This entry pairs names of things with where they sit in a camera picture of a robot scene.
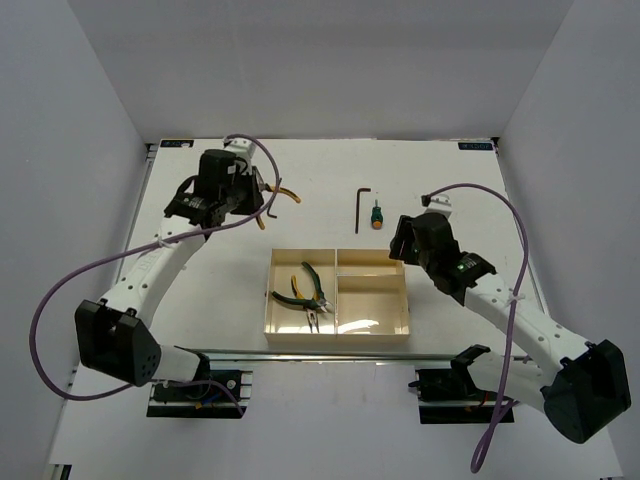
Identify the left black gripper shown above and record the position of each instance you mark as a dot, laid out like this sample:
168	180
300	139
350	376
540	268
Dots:
254	198

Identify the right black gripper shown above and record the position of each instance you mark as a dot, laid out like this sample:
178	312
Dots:
404	233

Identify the green orange stubby screwdriver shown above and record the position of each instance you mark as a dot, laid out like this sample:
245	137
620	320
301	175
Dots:
376	218

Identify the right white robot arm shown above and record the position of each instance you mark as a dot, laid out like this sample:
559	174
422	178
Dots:
580	386

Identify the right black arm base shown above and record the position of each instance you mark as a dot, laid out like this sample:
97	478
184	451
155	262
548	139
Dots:
447	396

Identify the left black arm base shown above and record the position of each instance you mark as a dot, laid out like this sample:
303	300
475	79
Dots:
223	392

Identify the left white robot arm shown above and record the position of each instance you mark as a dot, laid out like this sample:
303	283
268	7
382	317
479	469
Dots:
113	333

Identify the left brown hex key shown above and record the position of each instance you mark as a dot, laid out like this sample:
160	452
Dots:
274	200

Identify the brown hex key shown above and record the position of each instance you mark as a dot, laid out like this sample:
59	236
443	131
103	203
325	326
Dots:
274	200
359	192

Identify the left blue corner label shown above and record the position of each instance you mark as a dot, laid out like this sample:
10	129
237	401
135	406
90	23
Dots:
176	143

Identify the blue corner label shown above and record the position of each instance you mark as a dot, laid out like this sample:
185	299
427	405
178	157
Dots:
476	146
176	143

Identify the beige three-compartment tray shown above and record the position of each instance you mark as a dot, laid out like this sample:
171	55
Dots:
351	296

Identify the right brown hex key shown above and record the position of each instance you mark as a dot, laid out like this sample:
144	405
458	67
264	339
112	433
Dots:
359	192

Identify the right blue corner label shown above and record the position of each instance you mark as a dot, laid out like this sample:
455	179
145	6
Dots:
476	146

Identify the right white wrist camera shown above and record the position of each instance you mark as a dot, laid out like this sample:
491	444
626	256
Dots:
440	204

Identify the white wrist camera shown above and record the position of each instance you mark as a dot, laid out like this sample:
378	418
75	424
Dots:
440	204
243	150

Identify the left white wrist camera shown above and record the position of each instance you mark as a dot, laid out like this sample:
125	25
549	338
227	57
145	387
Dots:
243	150

